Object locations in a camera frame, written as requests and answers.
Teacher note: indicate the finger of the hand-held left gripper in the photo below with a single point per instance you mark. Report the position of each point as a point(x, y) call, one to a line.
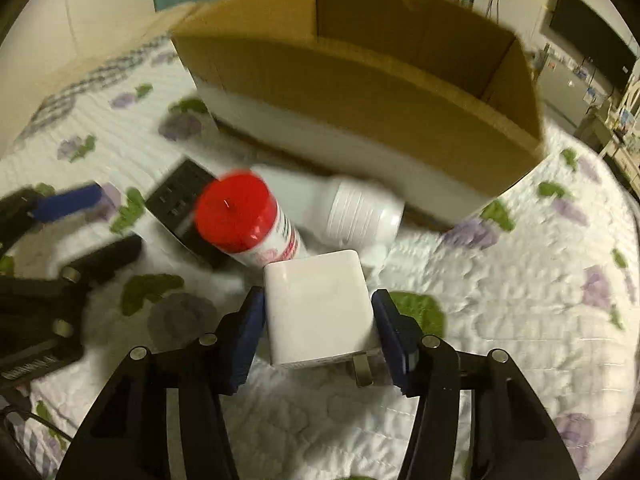
point(102, 256)
point(65, 204)

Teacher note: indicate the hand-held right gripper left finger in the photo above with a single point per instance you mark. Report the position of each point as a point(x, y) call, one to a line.
point(248, 336)

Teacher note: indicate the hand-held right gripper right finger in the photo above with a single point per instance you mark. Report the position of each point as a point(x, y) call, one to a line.
point(395, 340)

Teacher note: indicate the white power adapter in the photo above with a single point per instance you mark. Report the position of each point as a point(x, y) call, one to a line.
point(317, 306)

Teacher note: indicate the cardboard box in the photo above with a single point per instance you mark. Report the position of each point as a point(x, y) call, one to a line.
point(370, 95)

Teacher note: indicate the black remote control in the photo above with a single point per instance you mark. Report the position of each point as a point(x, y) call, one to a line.
point(186, 209)

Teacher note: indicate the floral quilted bedspread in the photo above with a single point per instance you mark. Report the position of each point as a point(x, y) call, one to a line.
point(500, 310)

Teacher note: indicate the red capped spray can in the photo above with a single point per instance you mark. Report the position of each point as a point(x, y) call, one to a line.
point(247, 222)

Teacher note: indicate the white plastic bottle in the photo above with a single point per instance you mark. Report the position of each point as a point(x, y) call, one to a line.
point(350, 210)

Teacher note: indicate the cluttered side table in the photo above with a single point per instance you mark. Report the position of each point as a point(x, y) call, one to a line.
point(617, 125)

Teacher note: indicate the black television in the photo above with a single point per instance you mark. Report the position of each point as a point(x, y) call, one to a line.
point(590, 36)

